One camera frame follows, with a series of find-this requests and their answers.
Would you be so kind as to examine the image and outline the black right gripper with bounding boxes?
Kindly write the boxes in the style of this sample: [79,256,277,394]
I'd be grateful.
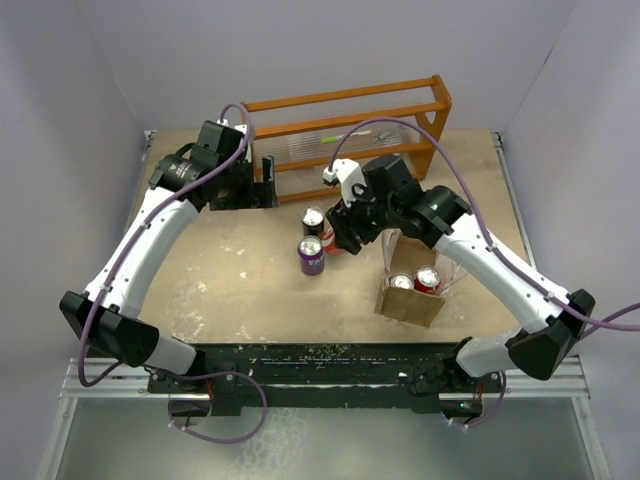
[326,177,399,254]

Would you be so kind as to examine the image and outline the grey metal clips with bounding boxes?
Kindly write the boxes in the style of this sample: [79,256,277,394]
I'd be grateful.
[373,125,407,147]

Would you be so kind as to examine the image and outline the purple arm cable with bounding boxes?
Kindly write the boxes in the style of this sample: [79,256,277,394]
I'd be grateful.
[77,102,255,389]
[328,116,640,334]

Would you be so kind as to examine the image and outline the aluminium front frame rail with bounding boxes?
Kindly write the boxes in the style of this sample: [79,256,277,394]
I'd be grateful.
[61,357,590,400]

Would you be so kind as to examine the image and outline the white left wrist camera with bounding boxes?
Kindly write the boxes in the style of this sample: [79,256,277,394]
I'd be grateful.
[217,119,249,153]

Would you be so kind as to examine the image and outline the purple soda can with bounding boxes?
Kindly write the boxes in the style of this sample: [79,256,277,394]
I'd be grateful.
[297,236,325,276]
[389,273,414,290]

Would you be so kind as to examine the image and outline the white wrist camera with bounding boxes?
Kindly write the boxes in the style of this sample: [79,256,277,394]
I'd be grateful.
[217,119,249,153]
[322,159,368,208]

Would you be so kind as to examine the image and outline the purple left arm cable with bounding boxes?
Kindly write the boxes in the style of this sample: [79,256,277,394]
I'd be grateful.
[77,102,255,389]

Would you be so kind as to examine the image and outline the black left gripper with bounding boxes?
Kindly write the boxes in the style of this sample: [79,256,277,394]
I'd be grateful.
[211,155,277,211]

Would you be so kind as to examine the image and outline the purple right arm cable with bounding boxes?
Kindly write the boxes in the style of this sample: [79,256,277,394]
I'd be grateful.
[328,116,640,334]

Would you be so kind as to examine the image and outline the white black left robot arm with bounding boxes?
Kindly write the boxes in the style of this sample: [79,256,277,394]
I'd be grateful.
[59,120,276,392]

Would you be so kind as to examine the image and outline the brown canvas tote bag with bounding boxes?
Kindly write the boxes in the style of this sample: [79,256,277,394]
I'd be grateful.
[374,230,460,328]

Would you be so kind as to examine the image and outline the red soda can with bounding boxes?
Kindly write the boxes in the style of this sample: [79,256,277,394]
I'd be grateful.
[414,265,441,295]
[320,227,345,257]

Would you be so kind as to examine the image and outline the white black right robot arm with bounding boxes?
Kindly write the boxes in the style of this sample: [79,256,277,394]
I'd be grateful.
[322,155,595,391]

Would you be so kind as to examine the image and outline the green white marker pen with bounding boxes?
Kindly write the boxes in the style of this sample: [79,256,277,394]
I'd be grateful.
[320,130,373,145]

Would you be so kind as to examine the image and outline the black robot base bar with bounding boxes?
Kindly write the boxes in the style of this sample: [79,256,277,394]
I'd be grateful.
[149,343,503,418]

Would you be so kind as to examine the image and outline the orange wooden shelf rack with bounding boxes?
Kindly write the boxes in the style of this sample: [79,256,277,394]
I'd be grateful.
[244,75,452,180]

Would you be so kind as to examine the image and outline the black beverage can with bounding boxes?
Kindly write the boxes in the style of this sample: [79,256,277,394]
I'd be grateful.
[301,206,325,238]

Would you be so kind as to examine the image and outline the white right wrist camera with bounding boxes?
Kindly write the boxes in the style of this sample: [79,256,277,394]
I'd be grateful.
[322,159,368,208]

